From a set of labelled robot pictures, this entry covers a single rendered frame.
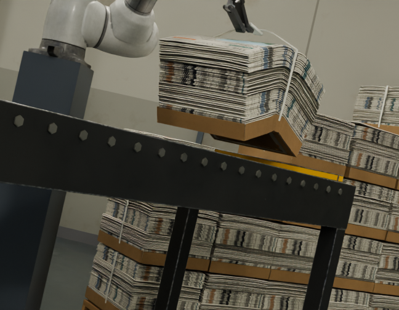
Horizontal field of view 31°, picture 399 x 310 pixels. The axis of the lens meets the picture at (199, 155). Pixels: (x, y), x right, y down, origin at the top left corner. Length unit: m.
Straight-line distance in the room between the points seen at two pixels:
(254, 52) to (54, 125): 0.74
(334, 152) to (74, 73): 1.13
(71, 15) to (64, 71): 0.19
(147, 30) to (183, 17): 2.72
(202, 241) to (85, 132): 1.53
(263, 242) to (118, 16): 1.02
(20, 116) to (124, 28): 1.47
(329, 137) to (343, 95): 2.25
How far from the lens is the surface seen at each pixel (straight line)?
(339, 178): 2.00
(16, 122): 1.10
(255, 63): 1.77
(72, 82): 2.44
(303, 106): 2.01
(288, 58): 1.90
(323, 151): 2.94
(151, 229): 2.55
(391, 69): 5.27
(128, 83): 5.25
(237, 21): 1.93
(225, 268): 2.75
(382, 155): 3.18
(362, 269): 3.20
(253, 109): 1.81
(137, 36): 2.55
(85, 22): 2.52
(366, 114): 3.48
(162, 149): 1.32
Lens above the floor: 0.78
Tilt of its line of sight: level
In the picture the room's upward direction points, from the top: 13 degrees clockwise
